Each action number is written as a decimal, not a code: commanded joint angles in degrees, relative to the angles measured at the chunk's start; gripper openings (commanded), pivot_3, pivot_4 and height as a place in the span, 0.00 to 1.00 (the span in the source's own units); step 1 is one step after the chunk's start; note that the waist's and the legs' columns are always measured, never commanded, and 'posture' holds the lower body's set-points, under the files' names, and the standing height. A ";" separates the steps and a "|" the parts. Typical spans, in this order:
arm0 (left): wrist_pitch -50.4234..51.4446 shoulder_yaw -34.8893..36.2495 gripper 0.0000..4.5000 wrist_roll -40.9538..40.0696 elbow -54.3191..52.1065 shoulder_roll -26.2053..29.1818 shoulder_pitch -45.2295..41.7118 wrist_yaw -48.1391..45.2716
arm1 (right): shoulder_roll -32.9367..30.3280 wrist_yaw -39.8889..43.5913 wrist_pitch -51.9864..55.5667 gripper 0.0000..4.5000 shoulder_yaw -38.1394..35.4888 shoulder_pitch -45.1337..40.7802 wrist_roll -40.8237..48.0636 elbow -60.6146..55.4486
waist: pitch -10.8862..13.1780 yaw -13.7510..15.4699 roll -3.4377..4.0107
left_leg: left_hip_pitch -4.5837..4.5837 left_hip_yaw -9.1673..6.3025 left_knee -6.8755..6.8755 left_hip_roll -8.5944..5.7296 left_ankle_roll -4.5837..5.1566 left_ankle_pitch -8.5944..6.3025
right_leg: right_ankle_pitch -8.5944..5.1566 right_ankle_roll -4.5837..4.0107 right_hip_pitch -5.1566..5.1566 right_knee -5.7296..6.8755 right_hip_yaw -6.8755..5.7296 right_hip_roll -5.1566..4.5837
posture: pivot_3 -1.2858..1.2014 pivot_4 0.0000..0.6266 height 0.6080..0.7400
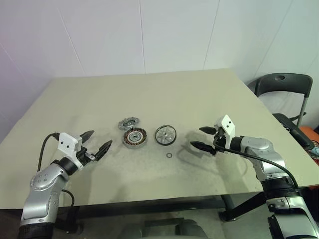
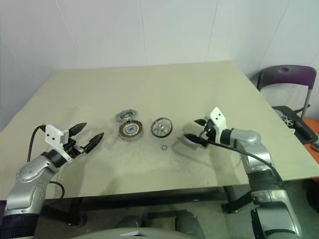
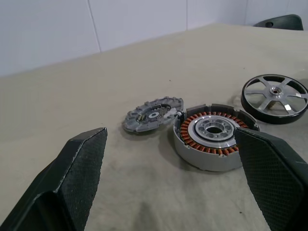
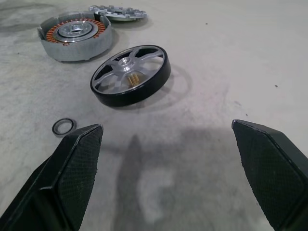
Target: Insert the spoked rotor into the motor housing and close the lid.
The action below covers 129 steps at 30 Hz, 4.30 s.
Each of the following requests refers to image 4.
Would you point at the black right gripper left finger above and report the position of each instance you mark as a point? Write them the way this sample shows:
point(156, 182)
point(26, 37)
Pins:
point(72, 173)

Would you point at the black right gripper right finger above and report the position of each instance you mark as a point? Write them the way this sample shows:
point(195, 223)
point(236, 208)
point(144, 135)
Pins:
point(272, 173)

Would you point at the black rotor with silver spokes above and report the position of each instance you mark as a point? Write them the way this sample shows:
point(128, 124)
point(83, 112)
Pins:
point(149, 89)

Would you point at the silver motor housing copper windings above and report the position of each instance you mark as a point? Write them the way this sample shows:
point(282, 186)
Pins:
point(79, 51)

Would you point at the grey gear plate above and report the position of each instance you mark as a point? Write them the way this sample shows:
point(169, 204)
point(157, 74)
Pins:
point(120, 15)

